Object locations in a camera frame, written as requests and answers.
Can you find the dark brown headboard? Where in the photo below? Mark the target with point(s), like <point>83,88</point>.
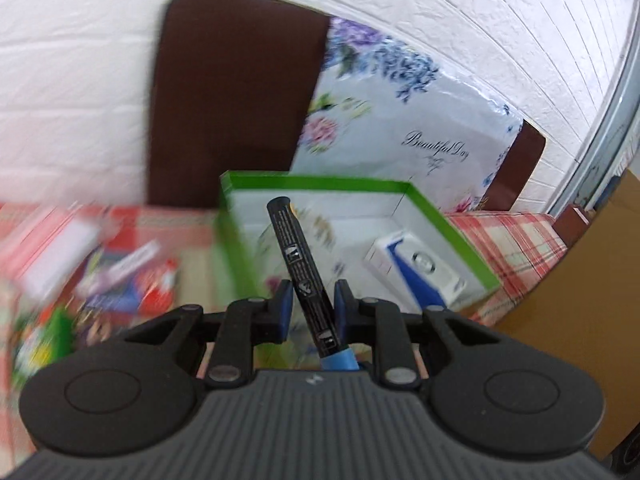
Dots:
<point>225,110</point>

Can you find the red plaid blanket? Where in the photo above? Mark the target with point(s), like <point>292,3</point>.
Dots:
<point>520,245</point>

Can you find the black marker pen blue cap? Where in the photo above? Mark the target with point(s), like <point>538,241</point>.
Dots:
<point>299,262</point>

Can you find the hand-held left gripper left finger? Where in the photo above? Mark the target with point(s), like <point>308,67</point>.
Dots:
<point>284,310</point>

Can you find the white and blue small box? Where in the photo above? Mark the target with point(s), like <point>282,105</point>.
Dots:
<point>395,260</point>

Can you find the brown cardboard sheet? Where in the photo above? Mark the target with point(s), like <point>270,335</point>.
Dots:
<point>575,310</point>

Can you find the floral plastic bag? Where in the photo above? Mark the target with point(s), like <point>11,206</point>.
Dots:
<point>400,135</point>

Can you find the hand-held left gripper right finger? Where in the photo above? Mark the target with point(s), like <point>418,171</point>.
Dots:
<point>342,310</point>

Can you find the black wheel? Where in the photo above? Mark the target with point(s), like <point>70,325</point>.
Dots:
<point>629,455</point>

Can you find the grey door frame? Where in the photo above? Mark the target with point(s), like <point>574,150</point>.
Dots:
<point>600,125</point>

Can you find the small brown box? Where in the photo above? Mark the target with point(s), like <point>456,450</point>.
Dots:
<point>572,225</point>

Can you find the green cardboard box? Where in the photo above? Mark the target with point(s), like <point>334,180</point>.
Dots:
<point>425,210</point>

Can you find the white and red packet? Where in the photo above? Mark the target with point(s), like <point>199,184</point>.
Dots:
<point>55,255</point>

